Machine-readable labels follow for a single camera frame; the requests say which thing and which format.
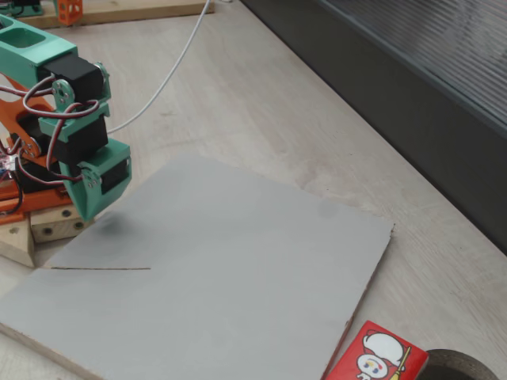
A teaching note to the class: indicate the green gripper black servo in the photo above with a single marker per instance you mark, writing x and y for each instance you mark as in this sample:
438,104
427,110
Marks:
104,171

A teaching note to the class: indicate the wooden wedge block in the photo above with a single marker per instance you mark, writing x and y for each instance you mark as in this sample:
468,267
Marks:
16,243

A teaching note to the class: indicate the green printed part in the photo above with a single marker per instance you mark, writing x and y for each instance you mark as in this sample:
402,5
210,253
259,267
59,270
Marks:
27,7

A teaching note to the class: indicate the long wooden plank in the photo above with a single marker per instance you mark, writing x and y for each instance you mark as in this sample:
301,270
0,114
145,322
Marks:
158,10

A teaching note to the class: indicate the wooden block with screws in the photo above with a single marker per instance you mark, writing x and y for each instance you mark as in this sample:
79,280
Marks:
51,225

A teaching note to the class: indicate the grey cardboard sheet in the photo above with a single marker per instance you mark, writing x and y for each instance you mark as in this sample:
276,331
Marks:
206,269

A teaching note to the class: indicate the dark round cup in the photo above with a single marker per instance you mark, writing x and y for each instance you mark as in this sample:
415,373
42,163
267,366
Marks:
459,362

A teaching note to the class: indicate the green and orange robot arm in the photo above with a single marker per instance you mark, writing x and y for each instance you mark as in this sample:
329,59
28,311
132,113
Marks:
24,43

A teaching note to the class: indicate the red box with cartoon print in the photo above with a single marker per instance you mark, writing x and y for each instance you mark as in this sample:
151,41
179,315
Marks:
376,356

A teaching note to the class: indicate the orange printed part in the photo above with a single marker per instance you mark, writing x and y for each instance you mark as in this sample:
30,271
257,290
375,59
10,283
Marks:
69,11

